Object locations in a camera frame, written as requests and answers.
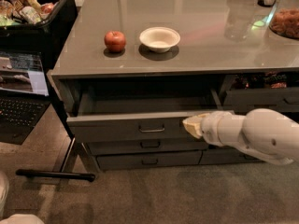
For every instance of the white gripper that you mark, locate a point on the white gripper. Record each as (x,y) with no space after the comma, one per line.
(210,129)

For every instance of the grey drawer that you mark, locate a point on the grey drawer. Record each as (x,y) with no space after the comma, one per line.
(102,119)
(225,156)
(281,100)
(145,146)
(149,160)

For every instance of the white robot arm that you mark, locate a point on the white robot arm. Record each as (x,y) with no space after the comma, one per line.
(263,133)

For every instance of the grey drawer cabinet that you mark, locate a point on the grey drawer cabinet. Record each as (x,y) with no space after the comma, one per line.
(152,83)

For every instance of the white paper bowl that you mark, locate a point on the white paper bowl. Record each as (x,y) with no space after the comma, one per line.
(159,39)

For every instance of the red apple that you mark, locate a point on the red apple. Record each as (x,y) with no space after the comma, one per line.
(115,41)

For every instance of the black stand foot bar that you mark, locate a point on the black stand foot bar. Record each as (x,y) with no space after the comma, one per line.
(36,173)

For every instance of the jar of pretzels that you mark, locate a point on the jar of pretzels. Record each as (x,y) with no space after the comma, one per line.
(285,20)

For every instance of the black laptop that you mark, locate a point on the black laptop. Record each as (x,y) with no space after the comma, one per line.
(24,95)

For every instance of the black bin of snacks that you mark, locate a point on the black bin of snacks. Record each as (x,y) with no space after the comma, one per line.
(36,25)

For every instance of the white object bottom left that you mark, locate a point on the white object bottom left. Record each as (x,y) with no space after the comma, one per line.
(17,218)

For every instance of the metal drawer handle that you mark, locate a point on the metal drawer handle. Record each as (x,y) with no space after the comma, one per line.
(151,130)

